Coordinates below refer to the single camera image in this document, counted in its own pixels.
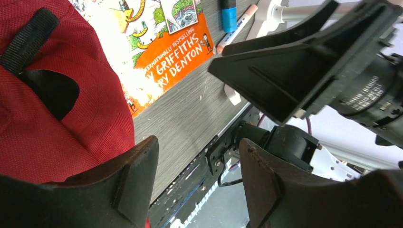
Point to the pink capped marker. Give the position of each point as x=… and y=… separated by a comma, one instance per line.
x=242, y=21

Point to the red backpack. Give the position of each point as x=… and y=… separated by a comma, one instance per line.
x=62, y=108

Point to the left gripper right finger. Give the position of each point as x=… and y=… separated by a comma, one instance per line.
x=280, y=195

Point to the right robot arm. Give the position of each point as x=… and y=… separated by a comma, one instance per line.
x=287, y=142

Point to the orange treehouse book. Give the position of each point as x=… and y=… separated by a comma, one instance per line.
x=151, y=44

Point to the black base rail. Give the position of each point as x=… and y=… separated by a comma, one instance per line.
x=184, y=197

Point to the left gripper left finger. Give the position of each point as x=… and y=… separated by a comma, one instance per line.
x=115, y=194

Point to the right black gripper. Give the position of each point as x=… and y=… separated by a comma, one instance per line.
x=374, y=99

